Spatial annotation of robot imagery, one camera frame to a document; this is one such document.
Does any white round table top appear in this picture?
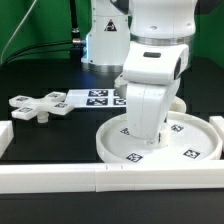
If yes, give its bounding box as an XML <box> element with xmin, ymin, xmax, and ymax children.
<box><xmin>96</xmin><ymin>111</ymin><xmax>222</xmax><ymax>164</ymax></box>

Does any white front fence bar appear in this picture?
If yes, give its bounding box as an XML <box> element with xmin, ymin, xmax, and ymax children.
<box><xmin>0</xmin><ymin>160</ymin><xmax>224</xmax><ymax>194</ymax></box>

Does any black cable pair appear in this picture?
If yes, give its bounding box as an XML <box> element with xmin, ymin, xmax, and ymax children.
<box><xmin>2</xmin><ymin>40</ymin><xmax>75</xmax><ymax>66</ymax></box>

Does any white marker sheet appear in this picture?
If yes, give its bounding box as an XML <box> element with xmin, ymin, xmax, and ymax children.
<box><xmin>65</xmin><ymin>89</ymin><xmax>126</xmax><ymax>108</ymax></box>

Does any grey thin cable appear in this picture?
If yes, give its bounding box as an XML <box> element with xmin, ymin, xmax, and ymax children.
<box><xmin>0</xmin><ymin>0</ymin><xmax>39</xmax><ymax>65</ymax></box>

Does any white cross-shaped table base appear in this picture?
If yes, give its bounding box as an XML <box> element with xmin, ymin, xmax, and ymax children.
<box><xmin>9</xmin><ymin>92</ymin><xmax>74</xmax><ymax>123</ymax></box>

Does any white left fence block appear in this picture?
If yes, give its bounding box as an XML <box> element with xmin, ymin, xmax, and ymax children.
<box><xmin>0</xmin><ymin>121</ymin><xmax>14</xmax><ymax>158</ymax></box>

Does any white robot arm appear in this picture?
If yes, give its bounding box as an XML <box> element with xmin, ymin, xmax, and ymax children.
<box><xmin>81</xmin><ymin>0</ymin><xmax>198</xmax><ymax>142</ymax></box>

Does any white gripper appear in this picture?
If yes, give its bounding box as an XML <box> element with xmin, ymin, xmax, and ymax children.
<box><xmin>123</xmin><ymin>79</ymin><xmax>181</xmax><ymax>143</ymax></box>

